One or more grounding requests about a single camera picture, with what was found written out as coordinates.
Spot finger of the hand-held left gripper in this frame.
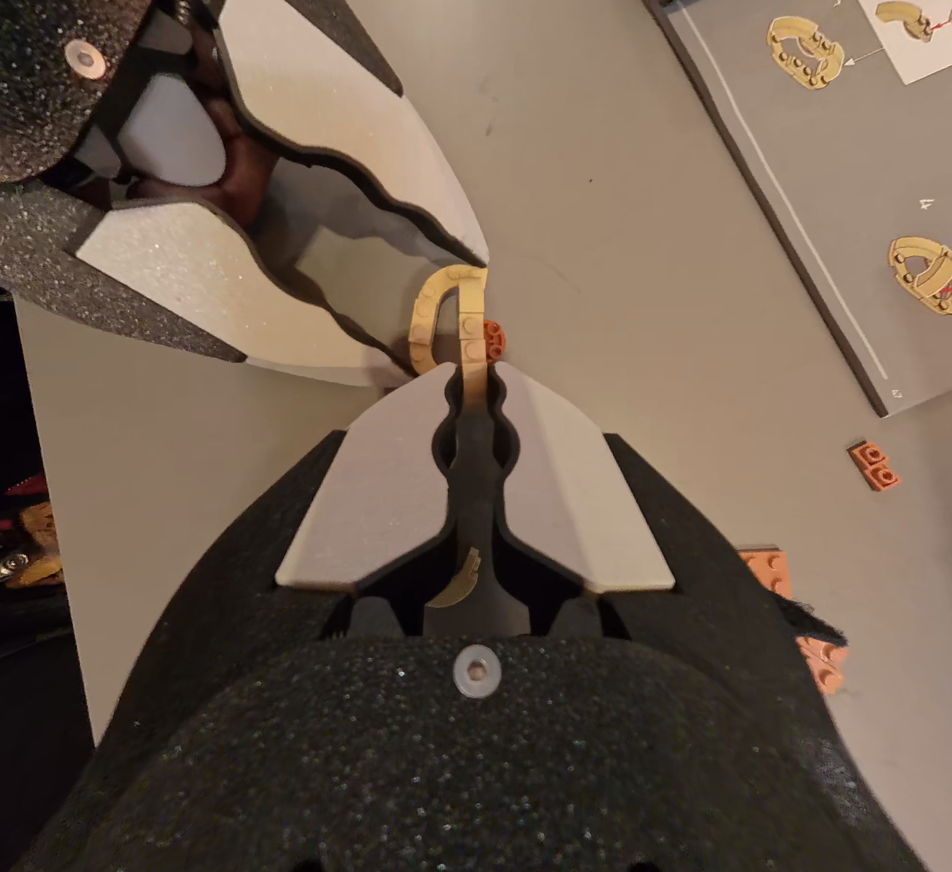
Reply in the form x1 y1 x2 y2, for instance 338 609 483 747
213 0 492 269
75 203 415 390

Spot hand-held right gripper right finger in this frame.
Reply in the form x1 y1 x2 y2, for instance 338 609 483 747
491 361 678 593

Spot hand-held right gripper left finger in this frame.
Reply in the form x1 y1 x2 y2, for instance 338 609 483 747
276 362 459 590

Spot large tan arch brick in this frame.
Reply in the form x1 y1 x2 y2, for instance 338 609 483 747
407 266 495 415

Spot person's left hand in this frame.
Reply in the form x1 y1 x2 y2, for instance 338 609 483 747
206 96 276 231

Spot tan quarter-round brick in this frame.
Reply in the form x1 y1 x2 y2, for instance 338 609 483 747
427 547 484 610

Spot brown studded plate brick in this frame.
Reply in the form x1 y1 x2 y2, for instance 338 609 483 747
738 548 849 696

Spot grey instruction booklet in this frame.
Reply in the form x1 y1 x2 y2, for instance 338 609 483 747
643 0 952 419

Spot colourful lanyard keys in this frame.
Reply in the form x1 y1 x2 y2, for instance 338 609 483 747
0 471 66 590

